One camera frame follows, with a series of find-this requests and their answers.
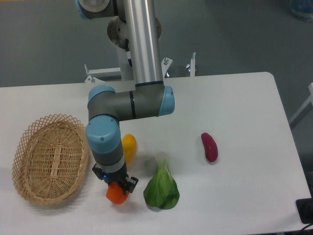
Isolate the yellow mango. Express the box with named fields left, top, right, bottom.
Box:
left=122, top=134, right=137, bottom=165

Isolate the woven wicker basket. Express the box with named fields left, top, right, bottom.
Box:
left=12, top=114, right=89, bottom=206

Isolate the blue object top right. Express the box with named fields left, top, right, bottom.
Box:
left=289, top=0, right=313, bottom=22

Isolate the white frame at right edge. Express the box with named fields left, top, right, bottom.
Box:
left=289, top=83, right=313, bottom=130

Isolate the orange fruit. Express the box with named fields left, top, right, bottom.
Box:
left=106, top=182, right=129, bottom=205

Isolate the black device at table edge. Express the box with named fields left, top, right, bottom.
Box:
left=295, top=198, right=313, bottom=224

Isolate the green bok choy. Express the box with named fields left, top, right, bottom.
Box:
left=143, top=152, right=180, bottom=210

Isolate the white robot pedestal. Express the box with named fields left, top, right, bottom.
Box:
left=84, top=16, right=199, bottom=83

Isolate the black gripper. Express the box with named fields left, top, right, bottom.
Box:
left=92, top=164, right=139, bottom=195

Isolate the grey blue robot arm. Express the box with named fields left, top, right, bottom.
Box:
left=75, top=0, right=175, bottom=194

